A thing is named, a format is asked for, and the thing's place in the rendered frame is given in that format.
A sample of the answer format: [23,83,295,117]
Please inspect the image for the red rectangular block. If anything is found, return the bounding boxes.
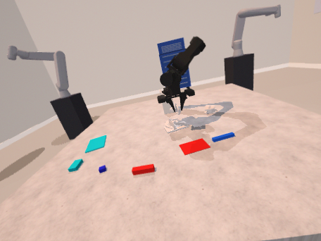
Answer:
[132,164,155,175]

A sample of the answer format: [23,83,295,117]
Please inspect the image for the cyan flat plate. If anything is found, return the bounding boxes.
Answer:
[85,135,106,153]

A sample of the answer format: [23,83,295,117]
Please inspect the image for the teal flat block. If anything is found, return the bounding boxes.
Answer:
[68,159,83,172]

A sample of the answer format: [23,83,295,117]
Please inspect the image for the blue rectangular bar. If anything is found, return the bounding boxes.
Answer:
[212,132,234,142]

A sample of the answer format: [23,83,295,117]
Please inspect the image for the small blue block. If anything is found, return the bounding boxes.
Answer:
[99,165,106,173]

